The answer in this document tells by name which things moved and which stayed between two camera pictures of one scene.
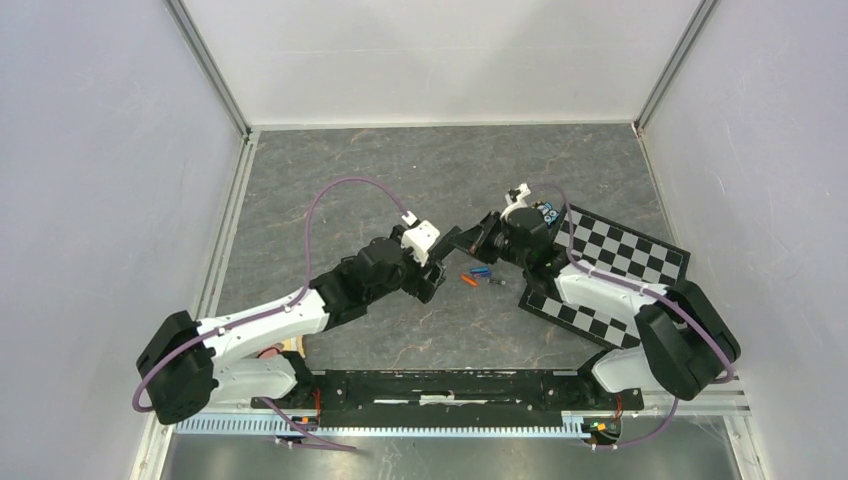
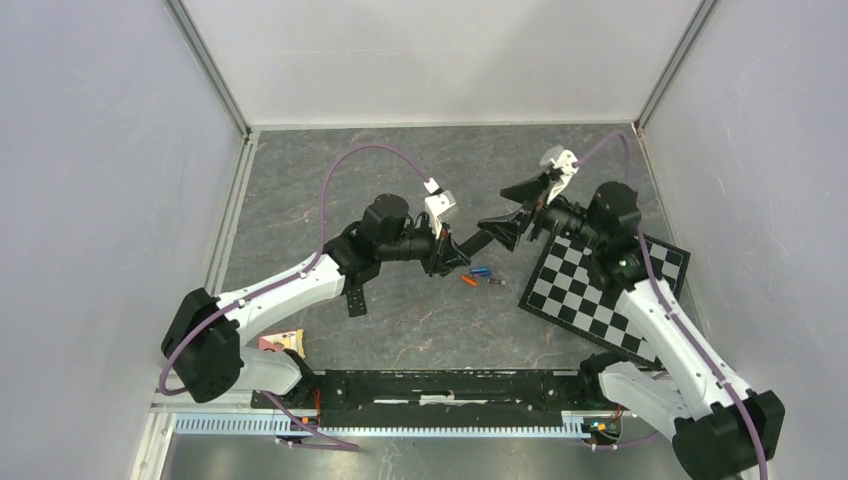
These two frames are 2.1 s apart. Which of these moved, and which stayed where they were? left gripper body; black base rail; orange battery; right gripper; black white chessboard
Moved: right gripper; left gripper body
Stayed: black white chessboard; black base rail; orange battery
